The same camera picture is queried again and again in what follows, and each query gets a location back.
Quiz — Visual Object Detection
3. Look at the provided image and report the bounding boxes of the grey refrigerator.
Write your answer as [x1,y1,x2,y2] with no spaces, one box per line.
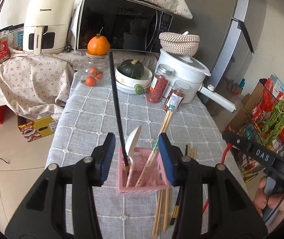
[170,0,266,93]

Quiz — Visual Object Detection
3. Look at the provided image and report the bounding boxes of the black chopstick gold band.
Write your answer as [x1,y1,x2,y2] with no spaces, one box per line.
[108,51,130,174]

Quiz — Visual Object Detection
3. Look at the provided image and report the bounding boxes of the white bowl green knob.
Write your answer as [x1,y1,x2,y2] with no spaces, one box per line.
[115,67,153,95]

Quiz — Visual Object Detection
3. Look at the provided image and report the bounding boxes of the woven rope basket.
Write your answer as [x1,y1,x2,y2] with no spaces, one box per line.
[159,32,200,57]

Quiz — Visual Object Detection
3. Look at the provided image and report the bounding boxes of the goji berry jar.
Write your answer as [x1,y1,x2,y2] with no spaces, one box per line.
[146,64,174,104]

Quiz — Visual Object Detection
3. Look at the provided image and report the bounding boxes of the white plastic spoon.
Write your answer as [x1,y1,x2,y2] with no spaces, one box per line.
[125,126,141,187]

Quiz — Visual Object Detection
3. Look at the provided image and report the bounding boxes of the large orange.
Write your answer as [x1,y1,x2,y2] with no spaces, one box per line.
[87,28,111,56]

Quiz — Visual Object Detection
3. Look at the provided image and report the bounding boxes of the grey checked tablecloth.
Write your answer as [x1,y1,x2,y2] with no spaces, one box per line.
[47,75,244,238]

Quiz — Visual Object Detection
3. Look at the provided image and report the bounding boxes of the green pumpkin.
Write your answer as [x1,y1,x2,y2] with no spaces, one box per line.
[117,59,145,79]

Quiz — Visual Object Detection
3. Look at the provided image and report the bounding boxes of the dotted white cloth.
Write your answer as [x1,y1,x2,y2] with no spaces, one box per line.
[0,46,158,121]

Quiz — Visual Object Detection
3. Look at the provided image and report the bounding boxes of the red plastic spoon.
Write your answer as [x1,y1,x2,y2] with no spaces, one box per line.
[201,142,234,214]

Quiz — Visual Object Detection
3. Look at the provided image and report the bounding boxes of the glass jar with tangerines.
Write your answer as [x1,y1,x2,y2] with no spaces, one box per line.
[73,52,109,87]

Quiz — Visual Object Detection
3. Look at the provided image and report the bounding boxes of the white electric pot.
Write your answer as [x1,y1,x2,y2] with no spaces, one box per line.
[157,49,236,112]

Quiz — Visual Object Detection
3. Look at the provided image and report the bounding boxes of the yellow cardboard box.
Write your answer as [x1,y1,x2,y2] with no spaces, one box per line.
[17,116,57,142]

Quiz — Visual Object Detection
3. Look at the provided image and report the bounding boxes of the pink plastic basket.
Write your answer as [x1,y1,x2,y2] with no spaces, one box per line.
[115,146,171,197]

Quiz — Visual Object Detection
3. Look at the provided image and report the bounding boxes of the cream air fryer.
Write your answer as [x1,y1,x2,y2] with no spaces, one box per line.
[23,0,75,56]

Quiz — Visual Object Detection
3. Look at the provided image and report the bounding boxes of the right hand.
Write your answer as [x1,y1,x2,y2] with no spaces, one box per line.
[253,176,284,233]

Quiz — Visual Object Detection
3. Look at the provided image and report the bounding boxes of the black wire rack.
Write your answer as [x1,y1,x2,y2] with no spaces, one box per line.
[227,78,284,182]

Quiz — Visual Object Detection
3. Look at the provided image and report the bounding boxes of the green vegetables bundle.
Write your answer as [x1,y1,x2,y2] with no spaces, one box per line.
[260,100,284,147]

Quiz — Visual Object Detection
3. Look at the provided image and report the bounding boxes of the paper-wrapped chopsticks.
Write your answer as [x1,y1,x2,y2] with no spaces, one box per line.
[134,93,183,188]

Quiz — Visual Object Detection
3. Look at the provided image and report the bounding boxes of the black microwave oven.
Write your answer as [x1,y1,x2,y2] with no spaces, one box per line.
[73,0,173,53]

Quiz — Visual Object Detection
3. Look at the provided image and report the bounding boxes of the dried fruit jar labelled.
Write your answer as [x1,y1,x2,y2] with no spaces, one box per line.
[163,79,190,112]

